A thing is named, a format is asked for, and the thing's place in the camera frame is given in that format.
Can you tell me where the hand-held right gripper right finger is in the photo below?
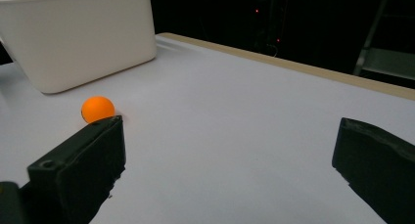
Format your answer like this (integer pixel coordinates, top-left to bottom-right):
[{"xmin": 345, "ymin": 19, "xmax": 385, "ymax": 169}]
[{"xmin": 331, "ymin": 116, "xmax": 415, "ymax": 224}]

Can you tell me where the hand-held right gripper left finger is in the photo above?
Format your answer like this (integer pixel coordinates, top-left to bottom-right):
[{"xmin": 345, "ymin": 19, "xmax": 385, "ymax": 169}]
[{"xmin": 19, "ymin": 114, "xmax": 127, "ymax": 224}]

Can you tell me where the orange ball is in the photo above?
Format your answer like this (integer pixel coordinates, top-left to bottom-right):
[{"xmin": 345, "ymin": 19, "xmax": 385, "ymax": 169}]
[{"xmin": 80, "ymin": 95, "xmax": 116, "ymax": 124}]

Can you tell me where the white plastic bin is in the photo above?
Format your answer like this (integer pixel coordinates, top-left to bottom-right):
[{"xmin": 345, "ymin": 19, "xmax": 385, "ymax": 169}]
[{"xmin": 0, "ymin": 0, "xmax": 158, "ymax": 95}]

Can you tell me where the grey metal stand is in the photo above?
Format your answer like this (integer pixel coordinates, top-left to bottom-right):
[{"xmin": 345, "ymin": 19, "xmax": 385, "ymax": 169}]
[{"xmin": 353, "ymin": 0, "xmax": 415, "ymax": 82}]

